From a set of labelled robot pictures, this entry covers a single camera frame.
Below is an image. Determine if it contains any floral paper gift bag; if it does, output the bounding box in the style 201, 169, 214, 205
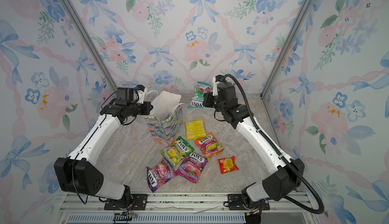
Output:
144, 91, 183, 146

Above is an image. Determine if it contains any green Fox's lemon bag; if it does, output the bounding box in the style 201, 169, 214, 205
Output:
161, 137, 194, 167

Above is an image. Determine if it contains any purple fox's berries bag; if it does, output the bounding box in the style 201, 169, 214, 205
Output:
146, 158, 177, 193
175, 152, 208, 184

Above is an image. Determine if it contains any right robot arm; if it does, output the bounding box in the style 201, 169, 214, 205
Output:
203, 79, 304, 203

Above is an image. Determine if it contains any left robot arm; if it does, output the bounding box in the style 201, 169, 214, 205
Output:
54, 85, 153, 200

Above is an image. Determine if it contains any orange Fox's fruits bag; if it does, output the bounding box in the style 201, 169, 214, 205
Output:
195, 133, 224, 160

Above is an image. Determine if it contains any yellow snack packet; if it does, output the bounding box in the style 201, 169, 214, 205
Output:
185, 118, 207, 140

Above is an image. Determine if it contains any red small snack packet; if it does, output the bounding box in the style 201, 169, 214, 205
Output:
218, 156, 239, 174

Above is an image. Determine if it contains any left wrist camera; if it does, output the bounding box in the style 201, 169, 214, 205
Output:
136, 85, 148, 104

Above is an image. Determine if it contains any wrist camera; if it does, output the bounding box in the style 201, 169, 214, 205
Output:
212, 75, 224, 97
136, 85, 148, 104

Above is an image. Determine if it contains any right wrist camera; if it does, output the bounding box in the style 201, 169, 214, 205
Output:
212, 75, 224, 97

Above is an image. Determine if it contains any left corner aluminium post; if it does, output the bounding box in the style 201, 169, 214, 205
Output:
59, 0, 117, 91

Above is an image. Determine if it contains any corner aluminium post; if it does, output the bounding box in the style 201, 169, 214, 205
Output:
261, 0, 315, 100
59, 0, 117, 91

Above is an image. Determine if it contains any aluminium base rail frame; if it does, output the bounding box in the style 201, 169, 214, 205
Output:
54, 192, 319, 224

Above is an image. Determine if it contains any black corrugated cable conduit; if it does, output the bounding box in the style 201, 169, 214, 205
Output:
223, 73, 325, 215

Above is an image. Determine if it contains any right corner aluminium post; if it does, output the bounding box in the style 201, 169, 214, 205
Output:
261, 0, 315, 100

